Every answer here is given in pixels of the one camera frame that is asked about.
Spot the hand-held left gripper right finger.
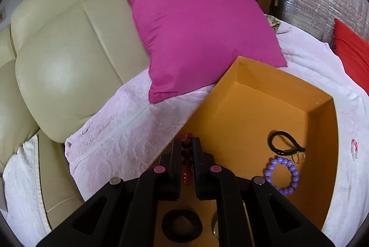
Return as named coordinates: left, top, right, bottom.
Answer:
left=193, top=138, right=333, bottom=247

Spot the red pillow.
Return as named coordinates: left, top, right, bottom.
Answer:
left=333, top=18, right=369, bottom=92

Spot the black scrunchie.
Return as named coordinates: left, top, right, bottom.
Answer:
left=161, top=209, right=203, bottom=243

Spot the white blanket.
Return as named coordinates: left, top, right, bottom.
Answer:
left=3, top=15, right=369, bottom=247

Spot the orange cardboard box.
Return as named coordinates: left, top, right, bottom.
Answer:
left=153, top=55, right=339, bottom=247

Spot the dark red bead bracelet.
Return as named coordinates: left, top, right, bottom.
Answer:
left=180, top=133, right=195, bottom=185

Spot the pink bead bracelet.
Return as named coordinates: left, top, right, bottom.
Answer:
left=350, top=139, right=359, bottom=161

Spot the patterned cloth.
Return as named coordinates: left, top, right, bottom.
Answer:
left=265, top=15, right=281, bottom=33

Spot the pink pillow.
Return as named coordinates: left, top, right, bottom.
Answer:
left=115, top=0, right=288, bottom=104

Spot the grey ring bangle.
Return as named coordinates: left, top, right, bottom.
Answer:
left=212, top=215, right=221, bottom=242

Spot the black hair tie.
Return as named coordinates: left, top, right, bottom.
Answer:
left=268, top=130, right=307, bottom=156

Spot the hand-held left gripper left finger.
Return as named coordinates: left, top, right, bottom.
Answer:
left=36, top=138, right=185, bottom=247

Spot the beige leather sofa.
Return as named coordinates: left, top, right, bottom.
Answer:
left=0, top=0, right=162, bottom=233

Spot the purple bead bracelet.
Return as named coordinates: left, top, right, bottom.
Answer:
left=263, top=157, right=300, bottom=197

